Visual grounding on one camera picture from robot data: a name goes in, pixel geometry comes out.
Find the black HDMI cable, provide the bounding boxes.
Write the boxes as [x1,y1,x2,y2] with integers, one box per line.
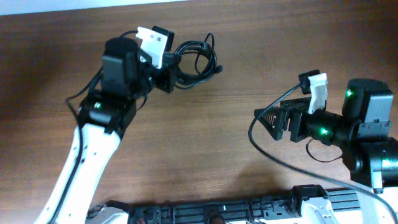
[174,32,223,90]

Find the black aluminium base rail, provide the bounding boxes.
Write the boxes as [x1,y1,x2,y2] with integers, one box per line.
[85,185,363,224]

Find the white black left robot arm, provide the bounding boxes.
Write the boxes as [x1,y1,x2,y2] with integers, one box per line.
[35,36,180,223]

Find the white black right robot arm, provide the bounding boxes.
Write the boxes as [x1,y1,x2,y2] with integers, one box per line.
[254,77,397,223]

